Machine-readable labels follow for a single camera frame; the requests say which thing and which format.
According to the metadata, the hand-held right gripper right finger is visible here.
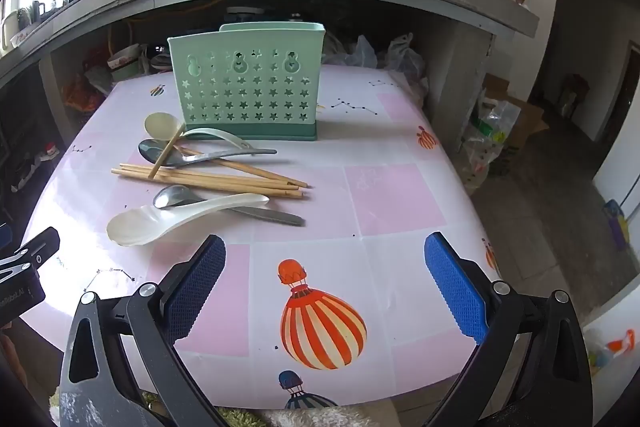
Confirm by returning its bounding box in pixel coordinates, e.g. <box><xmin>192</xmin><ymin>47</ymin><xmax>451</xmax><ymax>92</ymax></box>
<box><xmin>424</xmin><ymin>232</ymin><xmax>594</xmax><ymax>427</ymax></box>

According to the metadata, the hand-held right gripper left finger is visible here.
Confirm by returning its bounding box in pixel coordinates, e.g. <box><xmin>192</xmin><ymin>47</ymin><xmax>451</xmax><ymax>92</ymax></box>
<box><xmin>59</xmin><ymin>234</ymin><xmax>228</xmax><ymax>427</ymax></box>

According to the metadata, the metal spoon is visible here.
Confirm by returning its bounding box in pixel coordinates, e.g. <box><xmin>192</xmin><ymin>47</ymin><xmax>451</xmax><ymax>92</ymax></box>
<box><xmin>138</xmin><ymin>138</ymin><xmax>277</xmax><ymax>168</ymax></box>
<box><xmin>152</xmin><ymin>184</ymin><xmax>306</xmax><ymax>228</ymax></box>

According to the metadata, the bundle of wooden chopsticks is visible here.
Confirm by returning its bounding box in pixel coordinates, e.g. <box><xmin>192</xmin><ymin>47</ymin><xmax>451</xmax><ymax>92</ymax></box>
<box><xmin>111</xmin><ymin>126</ymin><xmax>310</xmax><ymax>199</ymax></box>

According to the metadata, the green plastic utensil holder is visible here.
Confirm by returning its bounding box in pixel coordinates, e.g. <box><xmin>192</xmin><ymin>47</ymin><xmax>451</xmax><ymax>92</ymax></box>
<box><xmin>167</xmin><ymin>22</ymin><xmax>326</xmax><ymax>142</ymax></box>

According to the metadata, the pink balloon print tablecloth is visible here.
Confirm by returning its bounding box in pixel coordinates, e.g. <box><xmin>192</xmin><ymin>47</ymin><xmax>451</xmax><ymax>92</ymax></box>
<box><xmin>20</xmin><ymin>64</ymin><xmax>501</xmax><ymax>410</ymax></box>

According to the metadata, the plastic bag with groceries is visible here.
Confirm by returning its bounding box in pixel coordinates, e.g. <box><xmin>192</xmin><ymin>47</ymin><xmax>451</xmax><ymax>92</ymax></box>
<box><xmin>461</xmin><ymin>97</ymin><xmax>522</xmax><ymax>190</ymax></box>

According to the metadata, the orange plastic bag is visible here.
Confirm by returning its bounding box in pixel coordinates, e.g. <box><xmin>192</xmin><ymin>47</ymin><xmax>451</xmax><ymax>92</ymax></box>
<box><xmin>64</xmin><ymin>74</ymin><xmax>107</xmax><ymax>114</ymax></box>

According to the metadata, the blue plastic object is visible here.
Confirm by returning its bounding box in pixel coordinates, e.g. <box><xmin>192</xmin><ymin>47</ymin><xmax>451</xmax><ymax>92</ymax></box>
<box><xmin>602</xmin><ymin>199</ymin><xmax>632</xmax><ymax>253</ymax></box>

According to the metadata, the orange spray bottle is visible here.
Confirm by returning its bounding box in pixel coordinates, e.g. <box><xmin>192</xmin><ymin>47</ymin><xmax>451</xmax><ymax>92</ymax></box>
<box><xmin>602</xmin><ymin>328</ymin><xmax>638</xmax><ymax>354</ymax></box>

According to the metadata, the cardboard box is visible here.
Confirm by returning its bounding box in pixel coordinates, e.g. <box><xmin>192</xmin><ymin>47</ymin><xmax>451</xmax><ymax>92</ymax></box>
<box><xmin>481</xmin><ymin>74</ymin><xmax>550</xmax><ymax>148</ymax></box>

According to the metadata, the patterned ceramic bowl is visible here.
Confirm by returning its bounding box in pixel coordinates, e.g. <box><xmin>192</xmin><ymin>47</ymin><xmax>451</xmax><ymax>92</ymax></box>
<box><xmin>107</xmin><ymin>43</ymin><xmax>142</xmax><ymax>82</ymax></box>

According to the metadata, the translucent plastic bag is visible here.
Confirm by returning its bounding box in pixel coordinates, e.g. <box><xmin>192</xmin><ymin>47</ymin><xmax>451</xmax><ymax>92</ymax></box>
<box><xmin>382</xmin><ymin>33</ymin><xmax>430</xmax><ymax>95</ymax></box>
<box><xmin>325</xmin><ymin>36</ymin><xmax>378</xmax><ymax>68</ymax></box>

